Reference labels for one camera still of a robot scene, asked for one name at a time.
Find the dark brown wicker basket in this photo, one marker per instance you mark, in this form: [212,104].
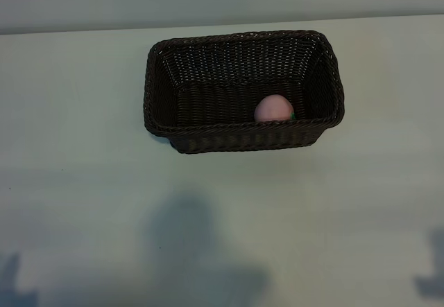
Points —
[208,88]

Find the pink peach with green leaf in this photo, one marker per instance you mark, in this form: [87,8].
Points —
[272,109]

